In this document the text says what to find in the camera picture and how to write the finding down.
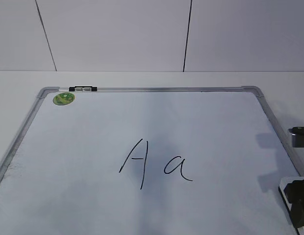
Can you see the white board with grey frame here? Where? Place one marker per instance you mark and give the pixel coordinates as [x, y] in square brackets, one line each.
[179, 161]

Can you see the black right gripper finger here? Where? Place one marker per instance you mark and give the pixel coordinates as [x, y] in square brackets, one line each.
[297, 130]

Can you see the black and clear marker clip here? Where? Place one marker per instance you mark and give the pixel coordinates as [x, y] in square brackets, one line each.
[83, 89]

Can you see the white board eraser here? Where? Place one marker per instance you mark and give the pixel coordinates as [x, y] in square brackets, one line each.
[283, 183]

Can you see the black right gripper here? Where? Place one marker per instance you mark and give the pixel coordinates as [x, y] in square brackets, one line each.
[294, 193]

